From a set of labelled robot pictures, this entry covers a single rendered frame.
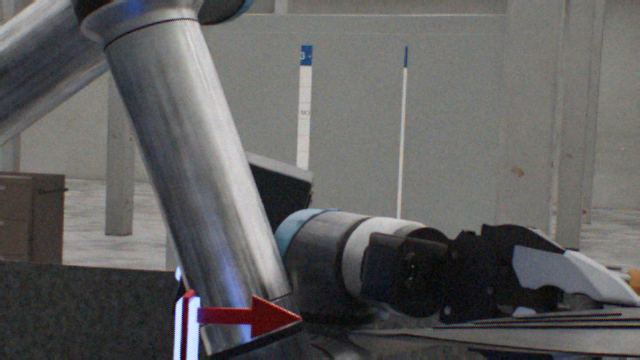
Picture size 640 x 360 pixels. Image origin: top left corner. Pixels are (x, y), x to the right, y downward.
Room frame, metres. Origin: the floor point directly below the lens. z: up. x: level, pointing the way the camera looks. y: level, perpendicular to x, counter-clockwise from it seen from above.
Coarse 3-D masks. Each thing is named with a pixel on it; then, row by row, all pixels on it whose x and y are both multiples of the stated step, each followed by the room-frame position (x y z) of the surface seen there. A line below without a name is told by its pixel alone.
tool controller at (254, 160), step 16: (256, 160) 1.23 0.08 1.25; (272, 160) 1.36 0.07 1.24; (256, 176) 1.13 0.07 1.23; (272, 176) 1.13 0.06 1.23; (288, 176) 1.13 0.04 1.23; (304, 176) 1.20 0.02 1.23; (272, 192) 1.13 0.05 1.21; (288, 192) 1.13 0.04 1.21; (304, 192) 1.13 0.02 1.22; (272, 208) 1.13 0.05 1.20; (288, 208) 1.13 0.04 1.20; (304, 208) 1.14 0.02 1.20; (272, 224) 1.13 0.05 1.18
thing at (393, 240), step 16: (384, 240) 0.67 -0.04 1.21; (400, 240) 0.67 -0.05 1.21; (416, 240) 0.69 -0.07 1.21; (368, 256) 0.67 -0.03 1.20; (384, 256) 0.67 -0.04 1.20; (400, 256) 0.66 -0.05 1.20; (416, 256) 0.68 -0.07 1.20; (432, 256) 0.73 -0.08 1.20; (368, 272) 0.67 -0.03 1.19; (384, 272) 0.66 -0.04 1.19; (400, 272) 0.67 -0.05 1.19; (416, 272) 0.69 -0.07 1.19; (432, 272) 0.74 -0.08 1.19; (368, 288) 0.67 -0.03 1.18; (384, 288) 0.66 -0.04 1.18; (400, 288) 0.67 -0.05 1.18; (416, 288) 0.70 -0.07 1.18; (432, 288) 0.74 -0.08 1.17; (400, 304) 0.68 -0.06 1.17
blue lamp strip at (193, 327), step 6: (192, 300) 0.56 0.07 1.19; (198, 300) 0.57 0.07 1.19; (192, 306) 0.55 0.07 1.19; (198, 306) 0.57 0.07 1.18; (192, 312) 0.55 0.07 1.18; (192, 318) 0.55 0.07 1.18; (192, 324) 0.55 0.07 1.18; (198, 324) 0.57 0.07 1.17; (192, 330) 0.55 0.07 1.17; (198, 330) 0.57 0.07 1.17; (192, 336) 0.55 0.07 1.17; (192, 342) 0.55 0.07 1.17; (192, 348) 0.55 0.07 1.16; (192, 354) 0.55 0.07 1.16
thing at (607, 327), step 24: (552, 312) 0.60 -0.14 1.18; (576, 312) 0.58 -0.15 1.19; (600, 312) 0.58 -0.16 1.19; (624, 312) 0.58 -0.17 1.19; (360, 336) 0.52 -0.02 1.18; (384, 336) 0.47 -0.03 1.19; (408, 336) 0.46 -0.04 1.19; (432, 336) 0.48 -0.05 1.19; (456, 336) 0.49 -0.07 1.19; (480, 336) 0.50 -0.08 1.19; (504, 336) 0.50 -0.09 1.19; (528, 336) 0.51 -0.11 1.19; (552, 336) 0.51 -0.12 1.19; (576, 336) 0.52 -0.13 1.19; (600, 336) 0.52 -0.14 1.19; (624, 336) 0.52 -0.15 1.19
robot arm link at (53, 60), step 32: (64, 0) 0.93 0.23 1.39; (224, 0) 0.92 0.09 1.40; (0, 32) 0.96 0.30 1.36; (32, 32) 0.93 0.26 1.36; (64, 32) 0.93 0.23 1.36; (0, 64) 0.94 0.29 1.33; (32, 64) 0.94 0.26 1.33; (64, 64) 0.94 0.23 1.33; (96, 64) 0.95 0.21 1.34; (0, 96) 0.95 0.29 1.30; (32, 96) 0.95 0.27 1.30; (64, 96) 0.97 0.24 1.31; (0, 128) 0.97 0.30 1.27
